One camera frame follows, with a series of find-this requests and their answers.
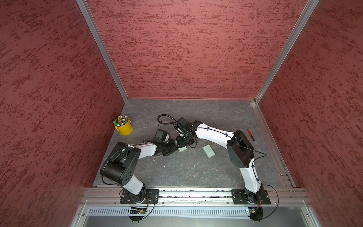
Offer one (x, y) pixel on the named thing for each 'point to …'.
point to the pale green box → (182, 149)
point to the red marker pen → (250, 135)
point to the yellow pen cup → (125, 129)
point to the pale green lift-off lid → (209, 151)
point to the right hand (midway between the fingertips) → (181, 147)
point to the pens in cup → (120, 120)
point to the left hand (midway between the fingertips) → (178, 150)
